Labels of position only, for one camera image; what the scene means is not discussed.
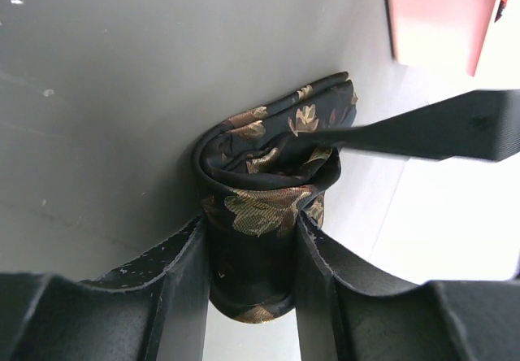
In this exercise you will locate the dark grey table mat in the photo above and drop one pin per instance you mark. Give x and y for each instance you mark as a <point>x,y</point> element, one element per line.
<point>102,100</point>

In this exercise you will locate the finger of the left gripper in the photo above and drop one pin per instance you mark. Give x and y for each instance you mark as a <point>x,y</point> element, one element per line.
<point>482,124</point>

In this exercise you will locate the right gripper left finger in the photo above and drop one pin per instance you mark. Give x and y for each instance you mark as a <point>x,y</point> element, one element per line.
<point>153,307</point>

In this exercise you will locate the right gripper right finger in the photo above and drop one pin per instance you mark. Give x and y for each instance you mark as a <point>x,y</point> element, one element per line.
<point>348,309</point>

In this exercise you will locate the black gold floral tie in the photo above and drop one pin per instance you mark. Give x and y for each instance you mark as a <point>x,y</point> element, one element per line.
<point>256,172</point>

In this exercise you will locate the pink divided organizer box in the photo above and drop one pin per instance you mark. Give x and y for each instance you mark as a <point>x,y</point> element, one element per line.
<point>444,35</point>

